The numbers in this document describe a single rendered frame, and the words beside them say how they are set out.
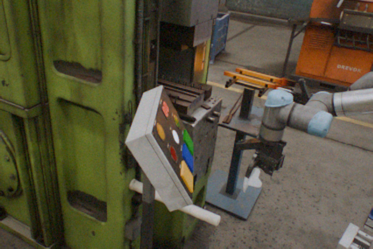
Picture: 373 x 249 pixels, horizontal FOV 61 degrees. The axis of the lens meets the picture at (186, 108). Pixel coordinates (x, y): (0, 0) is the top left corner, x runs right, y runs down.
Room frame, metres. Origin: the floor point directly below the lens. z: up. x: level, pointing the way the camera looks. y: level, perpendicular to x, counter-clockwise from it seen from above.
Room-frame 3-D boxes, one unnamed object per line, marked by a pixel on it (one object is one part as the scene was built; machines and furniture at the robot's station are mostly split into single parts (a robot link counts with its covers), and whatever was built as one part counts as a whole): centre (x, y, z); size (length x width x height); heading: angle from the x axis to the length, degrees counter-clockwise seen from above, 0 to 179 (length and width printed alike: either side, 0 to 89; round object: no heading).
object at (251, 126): (1.91, -0.40, 0.67); 0.40 x 0.30 x 0.02; 154
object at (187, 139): (1.00, -0.02, 1.01); 0.07 x 0.05 x 0.07; 1
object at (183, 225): (1.59, 0.13, 0.23); 0.55 x 0.37 x 0.47; 66
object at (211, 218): (1.10, 0.01, 0.62); 0.44 x 0.05 x 0.05; 66
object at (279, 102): (0.89, -0.28, 1.23); 0.09 x 0.08 x 0.11; 58
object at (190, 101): (1.53, 0.15, 0.96); 0.42 x 0.20 x 0.09; 66
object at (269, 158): (0.88, -0.28, 1.07); 0.09 x 0.08 x 0.12; 50
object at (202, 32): (1.53, 0.15, 1.32); 0.42 x 0.20 x 0.10; 66
